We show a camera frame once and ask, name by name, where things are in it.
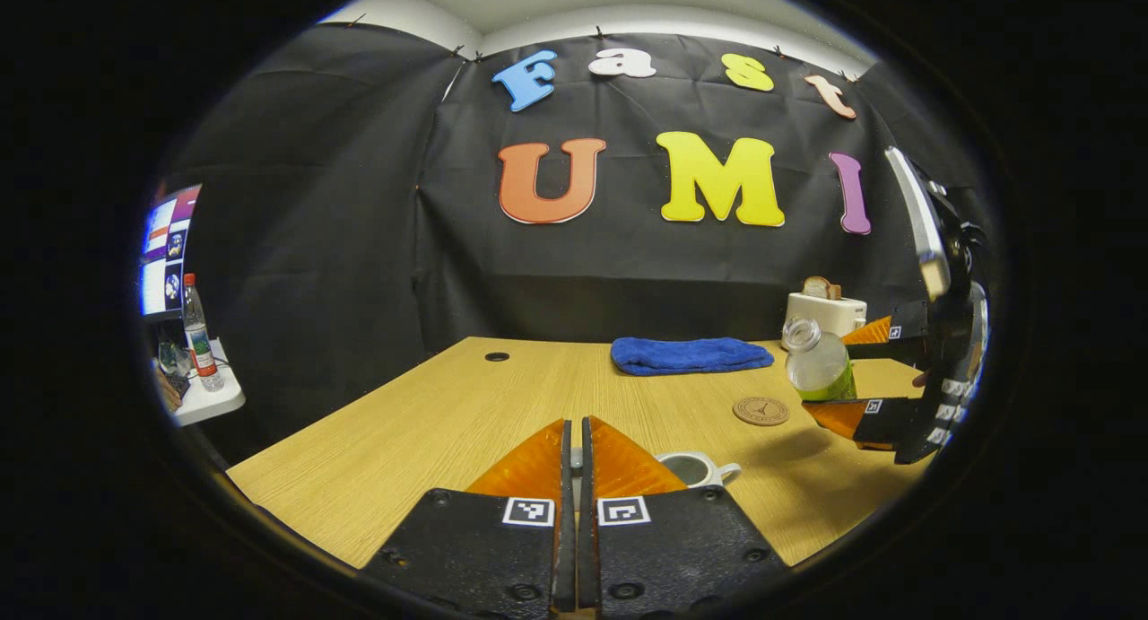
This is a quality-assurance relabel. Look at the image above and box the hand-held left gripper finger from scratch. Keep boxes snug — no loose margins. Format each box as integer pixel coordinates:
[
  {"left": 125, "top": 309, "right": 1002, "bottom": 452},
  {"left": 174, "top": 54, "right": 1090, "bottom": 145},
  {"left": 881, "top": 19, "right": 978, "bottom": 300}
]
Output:
[
  {"left": 578, "top": 415, "right": 792, "bottom": 619},
  {"left": 359, "top": 418, "right": 576, "bottom": 617}
]

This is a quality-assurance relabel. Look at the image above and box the clear water bottle green label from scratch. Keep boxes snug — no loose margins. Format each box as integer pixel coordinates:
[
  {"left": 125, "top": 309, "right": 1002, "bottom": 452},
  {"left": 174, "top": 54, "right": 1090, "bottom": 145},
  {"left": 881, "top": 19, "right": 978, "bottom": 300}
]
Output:
[{"left": 781, "top": 318, "right": 858, "bottom": 403}]

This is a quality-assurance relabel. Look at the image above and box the white teacup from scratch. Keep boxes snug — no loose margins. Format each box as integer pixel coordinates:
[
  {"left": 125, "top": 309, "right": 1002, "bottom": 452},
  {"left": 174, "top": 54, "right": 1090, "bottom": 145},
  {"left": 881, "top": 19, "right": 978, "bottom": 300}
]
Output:
[{"left": 657, "top": 450, "right": 744, "bottom": 489}]

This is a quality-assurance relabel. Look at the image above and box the round cork coaster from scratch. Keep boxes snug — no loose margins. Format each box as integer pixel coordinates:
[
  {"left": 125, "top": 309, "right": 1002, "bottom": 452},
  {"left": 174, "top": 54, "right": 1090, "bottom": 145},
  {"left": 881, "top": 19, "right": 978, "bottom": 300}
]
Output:
[{"left": 732, "top": 396, "right": 791, "bottom": 427}]

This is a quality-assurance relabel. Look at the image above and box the red-capped plastic bottle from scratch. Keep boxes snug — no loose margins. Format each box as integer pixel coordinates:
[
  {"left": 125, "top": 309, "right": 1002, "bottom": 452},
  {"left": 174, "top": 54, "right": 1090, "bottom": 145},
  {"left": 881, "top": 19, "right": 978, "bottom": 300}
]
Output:
[{"left": 181, "top": 273, "right": 226, "bottom": 393}]

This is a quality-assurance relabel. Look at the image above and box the white toaster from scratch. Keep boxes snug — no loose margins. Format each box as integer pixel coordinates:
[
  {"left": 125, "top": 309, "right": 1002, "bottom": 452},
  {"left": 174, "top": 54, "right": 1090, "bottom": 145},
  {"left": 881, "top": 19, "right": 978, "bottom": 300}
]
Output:
[{"left": 782, "top": 292, "right": 869, "bottom": 339}]

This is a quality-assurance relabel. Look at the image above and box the blue folded towel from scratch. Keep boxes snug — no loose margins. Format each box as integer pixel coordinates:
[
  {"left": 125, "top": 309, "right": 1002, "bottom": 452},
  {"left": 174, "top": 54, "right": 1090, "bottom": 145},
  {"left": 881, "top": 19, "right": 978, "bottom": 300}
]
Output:
[{"left": 610, "top": 336, "right": 776, "bottom": 377}]

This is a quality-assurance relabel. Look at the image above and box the black backdrop cloth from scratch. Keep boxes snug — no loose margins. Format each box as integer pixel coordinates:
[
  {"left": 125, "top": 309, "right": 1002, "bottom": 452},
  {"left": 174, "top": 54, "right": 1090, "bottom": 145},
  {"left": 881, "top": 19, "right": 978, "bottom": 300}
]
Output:
[{"left": 166, "top": 19, "right": 987, "bottom": 467}]

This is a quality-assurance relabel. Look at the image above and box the white side table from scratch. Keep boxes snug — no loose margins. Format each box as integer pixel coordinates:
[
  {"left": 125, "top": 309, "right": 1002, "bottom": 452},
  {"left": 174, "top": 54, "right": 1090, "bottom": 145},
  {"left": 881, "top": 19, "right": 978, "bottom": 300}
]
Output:
[{"left": 165, "top": 336, "right": 246, "bottom": 427}]

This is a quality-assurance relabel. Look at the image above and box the computer monitor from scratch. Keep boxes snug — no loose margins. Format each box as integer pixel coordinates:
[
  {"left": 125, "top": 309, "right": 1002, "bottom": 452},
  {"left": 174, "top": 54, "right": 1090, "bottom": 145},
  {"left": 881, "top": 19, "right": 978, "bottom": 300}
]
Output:
[{"left": 138, "top": 184, "right": 204, "bottom": 322}]

